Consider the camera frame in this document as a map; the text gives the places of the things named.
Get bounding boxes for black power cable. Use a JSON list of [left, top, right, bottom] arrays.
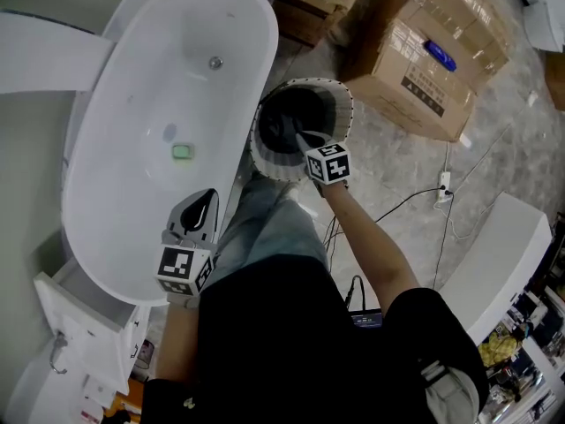
[[320, 186, 455, 289]]

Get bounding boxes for cluttered display shelf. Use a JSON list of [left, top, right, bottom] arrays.
[[478, 209, 565, 424]]

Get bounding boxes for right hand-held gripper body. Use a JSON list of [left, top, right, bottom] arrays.
[[305, 140, 352, 186]]

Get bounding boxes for person's right forearm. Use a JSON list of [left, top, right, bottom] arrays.
[[313, 178, 421, 314]]

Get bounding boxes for grey white striped basket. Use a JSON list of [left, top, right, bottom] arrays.
[[247, 77, 356, 182]]

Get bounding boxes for red white packet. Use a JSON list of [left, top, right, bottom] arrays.
[[133, 339, 156, 371]]

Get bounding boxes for white power strip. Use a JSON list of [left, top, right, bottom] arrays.
[[435, 170, 453, 203]]

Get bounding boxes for white curved panel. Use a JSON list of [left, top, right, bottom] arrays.
[[0, 10, 118, 95]]

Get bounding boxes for dark grey cloth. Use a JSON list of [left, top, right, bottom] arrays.
[[258, 87, 330, 155]]

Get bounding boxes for white power cable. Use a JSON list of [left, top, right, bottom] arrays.
[[433, 140, 502, 240]]

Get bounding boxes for white cabinet with drawer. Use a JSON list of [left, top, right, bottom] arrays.
[[33, 257, 152, 398]]

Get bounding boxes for green soap dish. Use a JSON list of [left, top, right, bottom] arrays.
[[170, 143, 196, 162]]

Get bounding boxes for white oval bathtub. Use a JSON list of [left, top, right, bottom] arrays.
[[60, 0, 281, 307]]

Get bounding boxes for person's left forearm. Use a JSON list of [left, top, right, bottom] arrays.
[[154, 295, 200, 382]]

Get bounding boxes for blue plastic packet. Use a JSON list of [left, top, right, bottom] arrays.
[[423, 39, 457, 72]]

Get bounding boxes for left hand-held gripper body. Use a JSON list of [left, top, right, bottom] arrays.
[[154, 187, 221, 299]]

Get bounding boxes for black device with screen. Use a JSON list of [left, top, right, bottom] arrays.
[[343, 274, 384, 329]]

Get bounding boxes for person's light blue jeans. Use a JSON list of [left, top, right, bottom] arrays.
[[215, 176, 330, 287]]

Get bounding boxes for chrome faucet handle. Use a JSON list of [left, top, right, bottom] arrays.
[[48, 330, 71, 375]]

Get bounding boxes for white foam packing pieces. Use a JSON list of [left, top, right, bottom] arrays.
[[482, 0, 565, 53]]

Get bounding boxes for person's black shirt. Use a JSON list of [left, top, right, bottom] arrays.
[[139, 254, 490, 424]]

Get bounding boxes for orange box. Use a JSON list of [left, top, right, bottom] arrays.
[[102, 390, 146, 424]]

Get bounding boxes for open flat cardboard box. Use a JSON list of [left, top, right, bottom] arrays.
[[232, 0, 371, 49]]

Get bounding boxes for white long bench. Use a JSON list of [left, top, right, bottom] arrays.
[[440, 191, 554, 347]]

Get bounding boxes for large taped cardboard box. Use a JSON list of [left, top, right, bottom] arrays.
[[340, 0, 516, 143]]

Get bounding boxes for small cardboard box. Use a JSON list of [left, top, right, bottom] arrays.
[[544, 50, 565, 110]]

